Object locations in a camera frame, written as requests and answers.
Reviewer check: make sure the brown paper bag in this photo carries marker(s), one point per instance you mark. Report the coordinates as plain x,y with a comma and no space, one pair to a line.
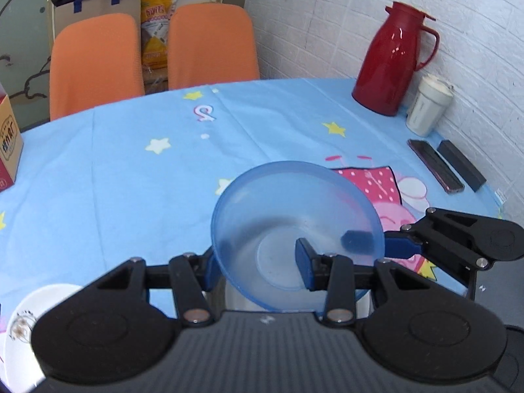
64,15

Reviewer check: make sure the blue translucent plastic bowl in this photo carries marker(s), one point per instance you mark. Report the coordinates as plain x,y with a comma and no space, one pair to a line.
261,214

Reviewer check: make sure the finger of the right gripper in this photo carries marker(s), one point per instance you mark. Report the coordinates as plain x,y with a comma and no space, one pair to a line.
401,245
358,242

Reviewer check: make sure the white lidded cup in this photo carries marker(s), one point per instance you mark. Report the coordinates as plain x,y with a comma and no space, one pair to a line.
433,98

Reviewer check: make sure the left orange chair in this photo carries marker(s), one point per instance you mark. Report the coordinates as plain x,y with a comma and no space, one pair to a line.
95,62

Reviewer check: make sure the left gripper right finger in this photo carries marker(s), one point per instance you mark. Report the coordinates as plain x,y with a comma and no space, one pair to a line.
333,274

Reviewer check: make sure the smartphone with dark case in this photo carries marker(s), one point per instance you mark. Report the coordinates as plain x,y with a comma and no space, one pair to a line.
437,166

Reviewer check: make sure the black rectangular box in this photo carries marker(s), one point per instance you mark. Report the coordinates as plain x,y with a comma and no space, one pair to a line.
461,164

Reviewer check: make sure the white ceramic bowl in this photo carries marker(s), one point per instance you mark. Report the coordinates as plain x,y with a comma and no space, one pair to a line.
234,300

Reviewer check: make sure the orange chair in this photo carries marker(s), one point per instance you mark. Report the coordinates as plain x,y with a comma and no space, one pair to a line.
211,43
95,62

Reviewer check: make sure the yellow snack bag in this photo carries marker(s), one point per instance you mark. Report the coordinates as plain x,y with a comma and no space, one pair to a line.
155,18

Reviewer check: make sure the white plate brown floral rim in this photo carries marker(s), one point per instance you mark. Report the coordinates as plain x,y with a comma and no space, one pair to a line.
21,371

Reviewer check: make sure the red thermos jug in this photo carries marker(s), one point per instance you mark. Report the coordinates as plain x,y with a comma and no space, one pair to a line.
392,58

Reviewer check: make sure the right orange chair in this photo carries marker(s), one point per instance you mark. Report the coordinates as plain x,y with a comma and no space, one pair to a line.
211,43

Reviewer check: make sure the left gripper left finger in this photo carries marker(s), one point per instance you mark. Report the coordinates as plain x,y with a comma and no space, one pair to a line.
192,275

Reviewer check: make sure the red cracker box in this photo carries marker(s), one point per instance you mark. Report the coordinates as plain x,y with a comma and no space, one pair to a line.
11,143

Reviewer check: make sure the blue cartoon tablecloth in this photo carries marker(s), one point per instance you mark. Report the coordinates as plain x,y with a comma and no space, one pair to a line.
141,177

